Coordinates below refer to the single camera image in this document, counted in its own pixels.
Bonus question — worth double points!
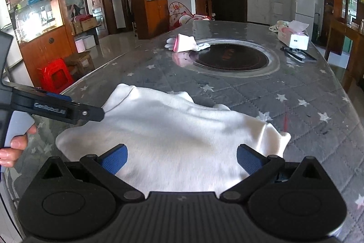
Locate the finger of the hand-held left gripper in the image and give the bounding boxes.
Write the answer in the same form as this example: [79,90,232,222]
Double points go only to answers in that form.
[68,102,105,125]

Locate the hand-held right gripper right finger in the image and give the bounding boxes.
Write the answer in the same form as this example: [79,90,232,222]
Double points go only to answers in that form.
[220,143,323,202]

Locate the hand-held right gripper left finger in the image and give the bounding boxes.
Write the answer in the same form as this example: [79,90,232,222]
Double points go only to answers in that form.
[40,143,145,202]

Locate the white garment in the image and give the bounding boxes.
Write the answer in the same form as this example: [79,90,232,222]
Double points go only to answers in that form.
[55,84,292,201]

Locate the person's left hand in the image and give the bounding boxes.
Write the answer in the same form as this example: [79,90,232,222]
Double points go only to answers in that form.
[0,125,37,168]

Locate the red plastic stool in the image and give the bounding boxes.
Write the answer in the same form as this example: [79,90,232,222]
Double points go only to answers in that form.
[37,59,75,93]

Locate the wooden stool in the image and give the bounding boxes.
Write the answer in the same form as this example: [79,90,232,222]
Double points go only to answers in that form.
[65,51,96,75]

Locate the large lit display cabinet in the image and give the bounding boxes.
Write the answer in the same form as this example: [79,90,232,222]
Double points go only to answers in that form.
[0,0,77,90]

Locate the white round container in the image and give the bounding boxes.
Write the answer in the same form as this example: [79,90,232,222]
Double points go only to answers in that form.
[74,35,96,53]

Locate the grey star tablecloth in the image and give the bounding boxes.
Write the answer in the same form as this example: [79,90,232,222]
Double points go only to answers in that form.
[0,20,364,243]

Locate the cardboard box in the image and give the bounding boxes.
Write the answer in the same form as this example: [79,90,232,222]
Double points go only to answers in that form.
[71,15,101,33]

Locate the round built-in cooktop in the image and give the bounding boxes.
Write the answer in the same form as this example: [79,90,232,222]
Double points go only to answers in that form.
[172,38,281,77]

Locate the brown interior door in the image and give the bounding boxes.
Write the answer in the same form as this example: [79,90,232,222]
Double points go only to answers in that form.
[81,0,117,37]

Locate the white gloves with pink wrapper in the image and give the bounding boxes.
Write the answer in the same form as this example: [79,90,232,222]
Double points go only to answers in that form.
[164,34,211,53]

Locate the white pink tissue pack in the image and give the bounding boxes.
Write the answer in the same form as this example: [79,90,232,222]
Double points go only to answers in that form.
[277,20,310,50]

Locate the pink patterned fabric item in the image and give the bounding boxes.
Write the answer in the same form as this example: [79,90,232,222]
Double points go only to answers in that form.
[169,2,212,28]

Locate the cream plastic bag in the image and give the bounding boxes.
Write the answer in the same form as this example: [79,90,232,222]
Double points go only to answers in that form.
[269,20,291,33]

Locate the small brown side cabinet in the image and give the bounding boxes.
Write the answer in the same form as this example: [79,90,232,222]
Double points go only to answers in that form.
[195,0,212,17]

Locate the wooden glass display cabinet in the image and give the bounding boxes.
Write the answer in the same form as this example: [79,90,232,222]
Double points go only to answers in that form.
[324,0,364,92]

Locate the white refrigerator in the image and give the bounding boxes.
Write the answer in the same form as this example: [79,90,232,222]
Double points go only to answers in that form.
[294,0,316,24]

